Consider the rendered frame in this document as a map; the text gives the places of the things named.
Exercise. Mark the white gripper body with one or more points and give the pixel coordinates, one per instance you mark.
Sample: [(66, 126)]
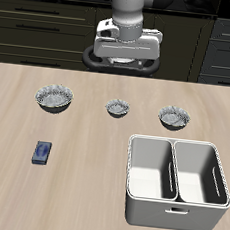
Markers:
[(127, 50)]

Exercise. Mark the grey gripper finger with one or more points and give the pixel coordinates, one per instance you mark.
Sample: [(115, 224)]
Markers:
[(109, 59), (140, 62)]

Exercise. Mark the small grey patterned bowl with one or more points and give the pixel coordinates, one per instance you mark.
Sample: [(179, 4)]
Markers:
[(117, 108)]

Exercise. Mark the medium grey patterned bowl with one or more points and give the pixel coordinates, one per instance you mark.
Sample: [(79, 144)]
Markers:
[(174, 117)]

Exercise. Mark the large grey patterned bowl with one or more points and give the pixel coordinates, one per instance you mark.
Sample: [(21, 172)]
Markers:
[(53, 98)]

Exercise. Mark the dark brown kitchen cupboard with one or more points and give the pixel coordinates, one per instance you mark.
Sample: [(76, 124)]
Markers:
[(45, 32)]

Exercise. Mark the dark grey kitchen cupboard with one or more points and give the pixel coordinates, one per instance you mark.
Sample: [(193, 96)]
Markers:
[(229, 52)]

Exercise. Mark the small blue box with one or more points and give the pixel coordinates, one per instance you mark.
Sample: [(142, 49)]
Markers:
[(41, 153)]

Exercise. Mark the white two-bin basket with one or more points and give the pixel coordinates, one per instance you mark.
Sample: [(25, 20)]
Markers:
[(173, 212)]

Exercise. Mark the flat black base plate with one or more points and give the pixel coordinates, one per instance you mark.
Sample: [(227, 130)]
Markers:
[(88, 59)]

